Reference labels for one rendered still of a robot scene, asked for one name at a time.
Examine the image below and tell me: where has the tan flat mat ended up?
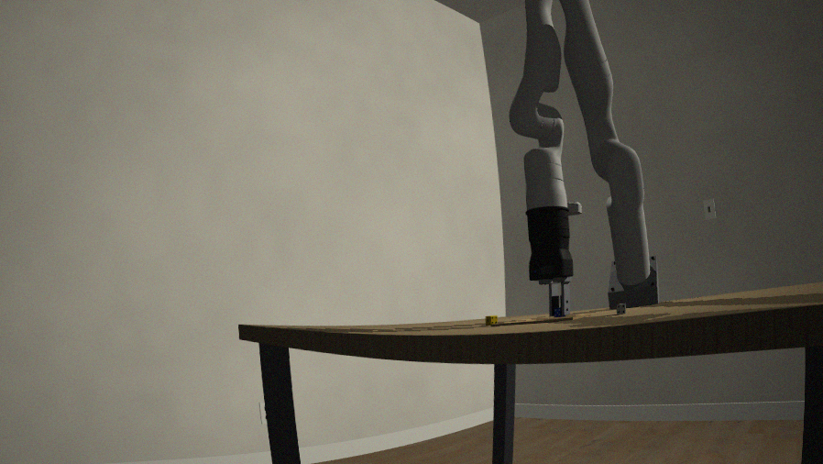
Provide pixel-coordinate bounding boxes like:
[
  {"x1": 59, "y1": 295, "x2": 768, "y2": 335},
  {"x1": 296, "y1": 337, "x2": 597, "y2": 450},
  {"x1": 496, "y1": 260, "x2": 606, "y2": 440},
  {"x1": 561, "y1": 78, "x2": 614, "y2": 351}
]
[{"x1": 491, "y1": 314, "x2": 591, "y2": 326}]

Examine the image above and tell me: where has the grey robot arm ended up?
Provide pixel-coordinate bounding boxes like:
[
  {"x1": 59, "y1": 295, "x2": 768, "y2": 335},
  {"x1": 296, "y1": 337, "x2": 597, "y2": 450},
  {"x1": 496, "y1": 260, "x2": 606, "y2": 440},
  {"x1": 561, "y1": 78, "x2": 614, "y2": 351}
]
[{"x1": 509, "y1": 0, "x2": 650, "y2": 285}]

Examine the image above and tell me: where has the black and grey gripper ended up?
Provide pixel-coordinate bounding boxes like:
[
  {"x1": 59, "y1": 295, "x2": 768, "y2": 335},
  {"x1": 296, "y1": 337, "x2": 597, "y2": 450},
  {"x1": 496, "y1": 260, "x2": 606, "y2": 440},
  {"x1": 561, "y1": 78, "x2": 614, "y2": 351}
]
[{"x1": 526, "y1": 178, "x2": 582, "y2": 316}]

